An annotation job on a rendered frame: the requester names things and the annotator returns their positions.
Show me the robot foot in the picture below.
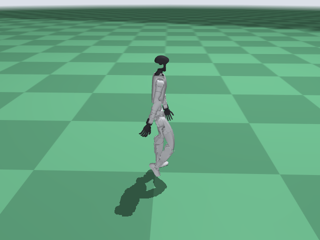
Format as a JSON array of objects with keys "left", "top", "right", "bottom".
[
  {"left": 149, "top": 163, "right": 161, "bottom": 177},
  {"left": 155, "top": 161, "right": 169, "bottom": 167}
]

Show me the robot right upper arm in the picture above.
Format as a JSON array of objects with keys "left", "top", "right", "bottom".
[{"left": 153, "top": 78, "right": 165, "bottom": 104}]

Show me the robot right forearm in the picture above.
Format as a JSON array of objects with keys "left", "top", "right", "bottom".
[{"left": 148, "top": 100, "right": 161, "bottom": 124}]

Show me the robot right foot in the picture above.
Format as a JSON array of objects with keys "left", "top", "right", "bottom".
[{"left": 149, "top": 163, "right": 161, "bottom": 177}]

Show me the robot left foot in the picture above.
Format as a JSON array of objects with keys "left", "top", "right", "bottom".
[{"left": 155, "top": 161, "right": 169, "bottom": 167}]

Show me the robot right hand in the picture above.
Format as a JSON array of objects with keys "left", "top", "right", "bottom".
[{"left": 139, "top": 118, "right": 152, "bottom": 137}]

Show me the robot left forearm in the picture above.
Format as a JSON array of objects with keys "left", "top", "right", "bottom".
[{"left": 162, "top": 94, "right": 168, "bottom": 109}]

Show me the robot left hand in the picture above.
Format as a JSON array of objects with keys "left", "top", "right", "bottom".
[{"left": 162, "top": 104, "right": 174, "bottom": 121}]

